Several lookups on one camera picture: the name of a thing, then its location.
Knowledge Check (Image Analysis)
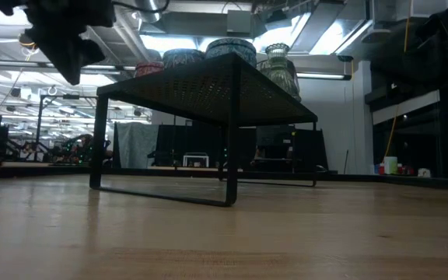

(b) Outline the silver round ventilation duct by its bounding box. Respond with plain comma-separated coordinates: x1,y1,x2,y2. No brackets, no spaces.
132,0,163,23

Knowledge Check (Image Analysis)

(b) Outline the long ceiling tube light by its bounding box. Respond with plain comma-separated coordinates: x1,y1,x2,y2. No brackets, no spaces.
82,64,138,72
297,72,352,81

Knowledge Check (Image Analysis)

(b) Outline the black cabinet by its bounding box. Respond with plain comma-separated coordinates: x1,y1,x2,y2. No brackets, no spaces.
254,124,329,172

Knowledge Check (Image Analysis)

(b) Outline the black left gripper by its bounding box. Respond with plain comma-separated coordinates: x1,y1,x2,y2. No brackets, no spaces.
25,0,117,86

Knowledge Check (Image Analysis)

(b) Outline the black background frame stand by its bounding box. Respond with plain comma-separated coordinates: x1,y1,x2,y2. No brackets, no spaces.
33,94,100,163

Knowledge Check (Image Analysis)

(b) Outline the yellow cable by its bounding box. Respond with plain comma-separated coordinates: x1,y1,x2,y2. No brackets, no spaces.
382,0,412,160

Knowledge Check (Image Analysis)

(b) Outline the black aluminium rig frame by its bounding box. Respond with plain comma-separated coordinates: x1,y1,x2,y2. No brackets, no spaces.
0,161,448,191

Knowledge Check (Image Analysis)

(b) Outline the white cylindrical container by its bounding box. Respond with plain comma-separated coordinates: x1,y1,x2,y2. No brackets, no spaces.
383,156,399,175

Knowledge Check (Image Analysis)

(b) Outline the grey ceiling box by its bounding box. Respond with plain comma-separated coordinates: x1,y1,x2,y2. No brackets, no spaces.
226,9,253,34

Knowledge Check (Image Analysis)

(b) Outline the light blue patterned candle tin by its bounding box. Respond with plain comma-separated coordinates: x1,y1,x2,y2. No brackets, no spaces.
205,37,257,68

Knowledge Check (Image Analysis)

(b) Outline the black perforated metal shelf riser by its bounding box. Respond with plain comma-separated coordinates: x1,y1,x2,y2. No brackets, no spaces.
89,53,319,208

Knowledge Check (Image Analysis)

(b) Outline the dark blue red patterned tin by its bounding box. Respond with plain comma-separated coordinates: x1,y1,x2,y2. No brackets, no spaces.
162,48,205,70

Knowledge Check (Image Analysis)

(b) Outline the pink patterned candle tin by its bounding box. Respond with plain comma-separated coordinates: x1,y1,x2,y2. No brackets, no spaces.
134,61,166,78

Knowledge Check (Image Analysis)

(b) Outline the small white table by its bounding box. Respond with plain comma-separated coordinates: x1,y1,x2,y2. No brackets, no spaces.
181,152,210,168

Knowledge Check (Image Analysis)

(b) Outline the clear glass candlestick holder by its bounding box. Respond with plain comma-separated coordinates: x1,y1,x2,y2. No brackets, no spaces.
257,42,302,103

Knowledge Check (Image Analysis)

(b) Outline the grey cloth cover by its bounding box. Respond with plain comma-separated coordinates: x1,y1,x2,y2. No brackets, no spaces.
114,122,159,169

